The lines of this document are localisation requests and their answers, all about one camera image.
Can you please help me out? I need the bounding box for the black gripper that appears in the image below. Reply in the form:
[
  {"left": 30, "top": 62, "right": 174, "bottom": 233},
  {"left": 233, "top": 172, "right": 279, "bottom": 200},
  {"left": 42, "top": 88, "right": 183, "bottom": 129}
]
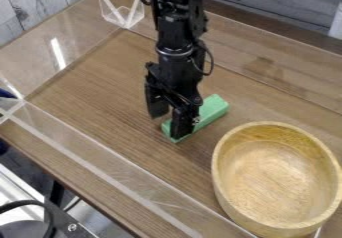
[{"left": 144, "top": 48, "right": 206, "bottom": 139}]

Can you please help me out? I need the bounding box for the black metal clamp plate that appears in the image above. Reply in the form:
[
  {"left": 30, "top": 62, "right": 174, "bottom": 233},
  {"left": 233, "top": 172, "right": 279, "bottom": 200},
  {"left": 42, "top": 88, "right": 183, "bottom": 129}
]
[{"left": 47, "top": 203, "right": 99, "bottom": 238}]

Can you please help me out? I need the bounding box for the brown wooden bowl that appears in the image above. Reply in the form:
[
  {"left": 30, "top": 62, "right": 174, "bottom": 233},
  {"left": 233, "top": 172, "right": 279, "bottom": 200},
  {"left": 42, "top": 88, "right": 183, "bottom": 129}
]
[{"left": 211, "top": 121, "right": 342, "bottom": 238}]

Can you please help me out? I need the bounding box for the clear acrylic corner bracket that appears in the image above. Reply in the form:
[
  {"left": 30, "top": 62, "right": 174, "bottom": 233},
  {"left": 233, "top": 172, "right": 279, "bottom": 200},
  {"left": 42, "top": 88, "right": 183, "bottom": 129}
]
[{"left": 99, "top": 0, "right": 146, "bottom": 29}]

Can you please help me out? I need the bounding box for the black table leg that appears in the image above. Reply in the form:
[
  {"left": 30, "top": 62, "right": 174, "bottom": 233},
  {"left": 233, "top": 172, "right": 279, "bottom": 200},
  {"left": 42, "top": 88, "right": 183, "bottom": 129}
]
[{"left": 50, "top": 181, "right": 66, "bottom": 207}]

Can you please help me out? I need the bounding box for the green rectangular block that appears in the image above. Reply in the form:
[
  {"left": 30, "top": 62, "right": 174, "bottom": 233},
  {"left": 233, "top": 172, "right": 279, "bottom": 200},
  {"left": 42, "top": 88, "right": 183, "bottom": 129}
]
[{"left": 161, "top": 94, "right": 230, "bottom": 143}]

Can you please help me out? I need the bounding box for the black cable loop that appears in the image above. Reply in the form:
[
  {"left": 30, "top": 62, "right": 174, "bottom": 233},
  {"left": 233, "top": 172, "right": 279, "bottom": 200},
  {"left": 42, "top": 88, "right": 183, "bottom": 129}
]
[{"left": 0, "top": 199, "right": 58, "bottom": 238}]

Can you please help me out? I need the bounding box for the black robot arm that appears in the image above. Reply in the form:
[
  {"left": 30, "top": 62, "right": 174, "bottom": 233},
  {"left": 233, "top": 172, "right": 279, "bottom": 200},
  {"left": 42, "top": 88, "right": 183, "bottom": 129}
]
[{"left": 140, "top": 0, "right": 213, "bottom": 139}]

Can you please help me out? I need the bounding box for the clear acrylic front wall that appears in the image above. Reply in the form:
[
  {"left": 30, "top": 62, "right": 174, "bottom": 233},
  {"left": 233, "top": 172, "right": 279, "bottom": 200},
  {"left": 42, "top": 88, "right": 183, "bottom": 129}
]
[{"left": 0, "top": 88, "right": 255, "bottom": 238}]

